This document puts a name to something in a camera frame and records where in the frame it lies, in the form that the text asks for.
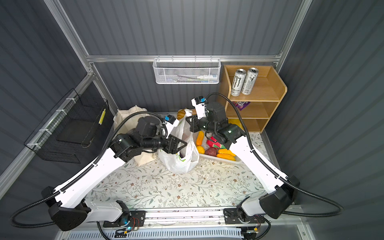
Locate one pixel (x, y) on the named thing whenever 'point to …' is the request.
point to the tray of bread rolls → (180, 114)
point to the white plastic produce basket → (215, 158)
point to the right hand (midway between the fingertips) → (187, 119)
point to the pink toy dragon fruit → (212, 142)
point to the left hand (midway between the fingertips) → (182, 140)
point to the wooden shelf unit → (256, 108)
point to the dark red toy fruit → (211, 151)
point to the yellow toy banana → (226, 153)
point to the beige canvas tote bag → (130, 124)
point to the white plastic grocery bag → (186, 158)
